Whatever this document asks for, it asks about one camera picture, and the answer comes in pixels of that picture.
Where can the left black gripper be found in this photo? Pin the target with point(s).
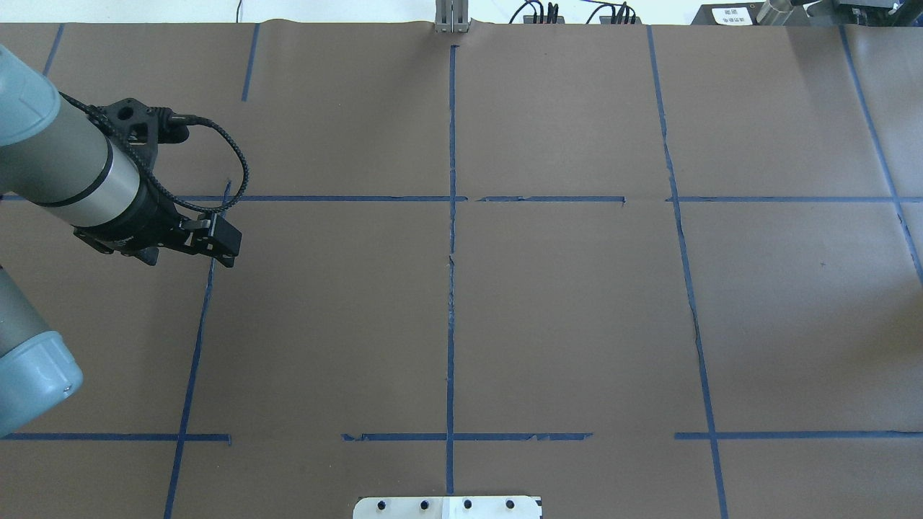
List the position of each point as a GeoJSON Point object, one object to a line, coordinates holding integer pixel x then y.
{"type": "Point", "coordinates": [141, 222]}

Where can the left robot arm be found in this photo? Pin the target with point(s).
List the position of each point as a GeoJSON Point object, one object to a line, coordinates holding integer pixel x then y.
{"type": "Point", "coordinates": [92, 167]}

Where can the metal cylinder cup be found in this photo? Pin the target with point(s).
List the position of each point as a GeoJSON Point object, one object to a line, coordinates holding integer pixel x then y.
{"type": "Point", "coordinates": [774, 13]}

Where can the black power strip left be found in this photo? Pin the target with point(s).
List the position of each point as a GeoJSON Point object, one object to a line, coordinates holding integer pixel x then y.
{"type": "Point", "coordinates": [538, 13]}

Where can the black power strip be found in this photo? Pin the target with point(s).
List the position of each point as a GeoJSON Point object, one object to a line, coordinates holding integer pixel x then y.
{"type": "Point", "coordinates": [538, 13]}
{"type": "Point", "coordinates": [615, 14]}

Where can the brown paper table mat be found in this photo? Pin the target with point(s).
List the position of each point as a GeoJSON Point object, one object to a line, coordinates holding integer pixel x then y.
{"type": "Point", "coordinates": [638, 272]}

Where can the black power strip right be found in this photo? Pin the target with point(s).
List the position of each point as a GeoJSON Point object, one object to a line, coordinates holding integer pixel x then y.
{"type": "Point", "coordinates": [615, 14]}

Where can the grey box with label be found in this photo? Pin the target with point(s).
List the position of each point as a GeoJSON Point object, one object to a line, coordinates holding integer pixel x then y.
{"type": "Point", "coordinates": [735, 14]}

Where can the left black camera bracket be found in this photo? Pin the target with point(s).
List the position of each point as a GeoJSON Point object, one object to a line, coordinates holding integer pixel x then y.
{"type": "Point", "coordinates": [144, 128]}

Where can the aluminium frame post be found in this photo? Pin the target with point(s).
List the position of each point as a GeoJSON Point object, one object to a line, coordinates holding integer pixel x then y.
{"type": "Point", "coordinates": [452, 16]}

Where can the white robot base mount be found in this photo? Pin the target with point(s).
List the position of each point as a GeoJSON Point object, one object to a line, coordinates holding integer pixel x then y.
{"type": "Point", "coordinates": [479, 506]}

